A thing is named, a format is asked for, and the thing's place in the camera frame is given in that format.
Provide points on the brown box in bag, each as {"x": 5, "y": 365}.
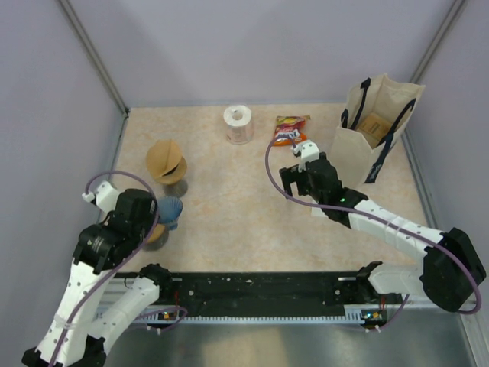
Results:
{"x": 373, "y": 128}

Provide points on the white toilet paper roll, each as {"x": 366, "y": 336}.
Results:
{"x": 239, "y": 125}

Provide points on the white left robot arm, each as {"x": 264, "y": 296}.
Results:
{"x": 75, "y": 337}

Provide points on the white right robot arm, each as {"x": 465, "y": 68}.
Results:
{"x": 447, "y": 268}

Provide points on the brown paper coffee filter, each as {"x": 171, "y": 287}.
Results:
{"x": 162, "y": 156}

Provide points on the glass pitcher with handle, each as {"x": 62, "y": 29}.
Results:
{"x": 157, "y": 243}

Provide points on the cream canvas tote bag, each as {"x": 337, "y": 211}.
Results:
{"x": 353, "y": 158}

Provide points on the grey slotted cable duct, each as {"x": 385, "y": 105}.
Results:
{"x": 349, "y": 316}

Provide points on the orange snack bag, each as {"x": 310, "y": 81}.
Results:
{"x": 289, "y": 129}

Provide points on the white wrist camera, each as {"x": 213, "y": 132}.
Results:
{"x": 100, "y": 193}
{"x": 307, "y": 151}

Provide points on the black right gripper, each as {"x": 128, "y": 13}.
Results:
{"x": 290, "y": 172}

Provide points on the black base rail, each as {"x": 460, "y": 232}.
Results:
{"x": 260, "y": 294}

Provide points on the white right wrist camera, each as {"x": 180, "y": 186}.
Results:
{"x": 307, "y": 151}

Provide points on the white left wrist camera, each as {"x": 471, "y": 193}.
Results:
{"x": 100, "y": 193}

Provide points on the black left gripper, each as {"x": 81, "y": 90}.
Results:
{"x": 150, "y": 222}

